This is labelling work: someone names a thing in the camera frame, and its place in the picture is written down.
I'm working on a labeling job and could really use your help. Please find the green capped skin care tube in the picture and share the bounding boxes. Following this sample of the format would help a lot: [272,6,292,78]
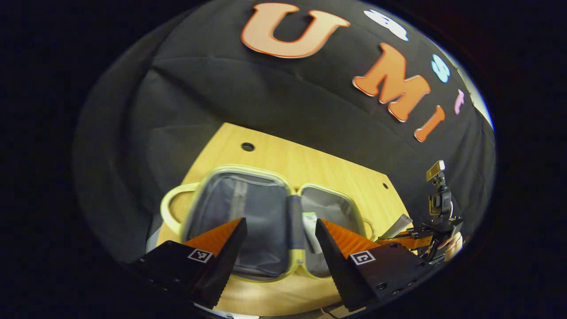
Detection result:
[303,212,323,254]

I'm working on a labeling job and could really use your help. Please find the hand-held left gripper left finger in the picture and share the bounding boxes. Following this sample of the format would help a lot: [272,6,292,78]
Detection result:
[128,218,248,310]

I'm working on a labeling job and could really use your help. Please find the cream suitcase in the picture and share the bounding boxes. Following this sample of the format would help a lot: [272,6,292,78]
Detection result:
[160,165,375,283]

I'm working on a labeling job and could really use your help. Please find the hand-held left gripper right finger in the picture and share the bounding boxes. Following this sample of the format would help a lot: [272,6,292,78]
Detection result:
[315,218,437,312]

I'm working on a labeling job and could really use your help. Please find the black backdrop cloth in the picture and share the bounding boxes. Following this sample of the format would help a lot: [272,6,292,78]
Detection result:
[73,0,496,266]

